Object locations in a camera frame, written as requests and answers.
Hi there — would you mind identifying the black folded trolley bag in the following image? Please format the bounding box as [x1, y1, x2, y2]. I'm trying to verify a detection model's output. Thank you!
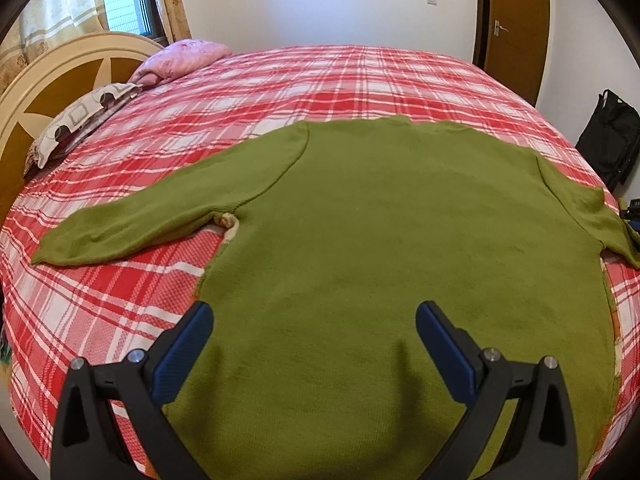
[576, 89, 639, 193]

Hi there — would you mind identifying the white brown patterned pillow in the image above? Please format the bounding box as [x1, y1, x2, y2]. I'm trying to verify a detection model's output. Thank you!
[24, 82, 142, 178]

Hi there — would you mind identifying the cream wooden headboard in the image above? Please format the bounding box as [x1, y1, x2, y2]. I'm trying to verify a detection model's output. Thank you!
[1, 32, 163, 218]

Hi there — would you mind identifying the red plaid bed sheet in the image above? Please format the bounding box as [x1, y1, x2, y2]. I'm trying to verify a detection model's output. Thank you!
[0, 44, 640, 476]

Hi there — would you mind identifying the pink pillow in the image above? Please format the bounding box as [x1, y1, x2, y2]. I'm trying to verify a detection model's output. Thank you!
[128, 39, 231, 88]

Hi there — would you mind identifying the beige patterned curtain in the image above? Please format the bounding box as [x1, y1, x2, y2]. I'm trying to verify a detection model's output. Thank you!
[1, 0, 108, 90]

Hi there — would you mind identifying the brown wooden door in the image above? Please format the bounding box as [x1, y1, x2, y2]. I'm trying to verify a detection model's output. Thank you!
[473, 0, 550, 105]

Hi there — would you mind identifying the green striped knit sweater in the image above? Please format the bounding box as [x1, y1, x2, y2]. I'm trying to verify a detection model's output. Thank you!
[32, 117, 639, 479]

